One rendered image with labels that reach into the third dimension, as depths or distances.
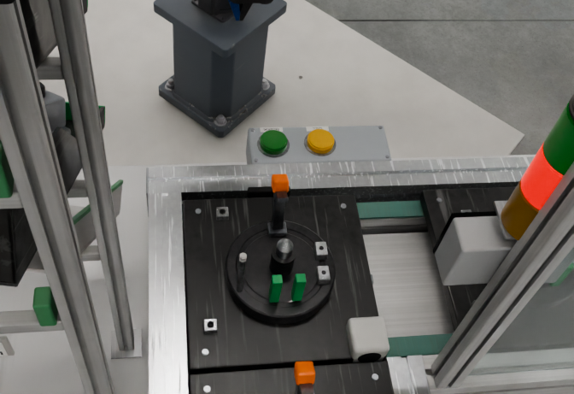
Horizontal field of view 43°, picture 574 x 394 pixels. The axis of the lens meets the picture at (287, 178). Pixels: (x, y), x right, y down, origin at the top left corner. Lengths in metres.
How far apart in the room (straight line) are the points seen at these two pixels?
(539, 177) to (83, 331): 0.38
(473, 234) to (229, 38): 0.52
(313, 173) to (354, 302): 0.21
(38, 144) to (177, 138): 0.85
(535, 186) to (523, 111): 2.01
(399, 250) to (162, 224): 0.34
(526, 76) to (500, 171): 1.63
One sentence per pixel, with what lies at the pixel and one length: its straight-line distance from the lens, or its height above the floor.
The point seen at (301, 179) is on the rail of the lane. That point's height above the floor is 0.96.
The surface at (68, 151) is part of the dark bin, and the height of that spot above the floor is 1.28.
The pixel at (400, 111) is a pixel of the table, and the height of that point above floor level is 0.86.
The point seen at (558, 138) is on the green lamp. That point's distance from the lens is 0.61.
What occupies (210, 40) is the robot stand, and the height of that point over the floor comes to 1.06.
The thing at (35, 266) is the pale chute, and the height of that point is 1.18.
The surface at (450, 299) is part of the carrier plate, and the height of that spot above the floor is 0.97.
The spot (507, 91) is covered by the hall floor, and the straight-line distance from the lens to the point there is 2.69.
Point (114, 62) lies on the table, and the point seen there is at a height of 0.86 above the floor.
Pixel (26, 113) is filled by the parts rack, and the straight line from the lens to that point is 0.36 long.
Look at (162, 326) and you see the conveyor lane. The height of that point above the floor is 0.96.
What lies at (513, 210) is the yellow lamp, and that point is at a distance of 0.68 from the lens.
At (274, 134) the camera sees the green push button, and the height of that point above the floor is 0.97.
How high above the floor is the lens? 1.81
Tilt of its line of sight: 54 degrees down
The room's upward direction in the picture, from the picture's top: 10 degrees clockwise
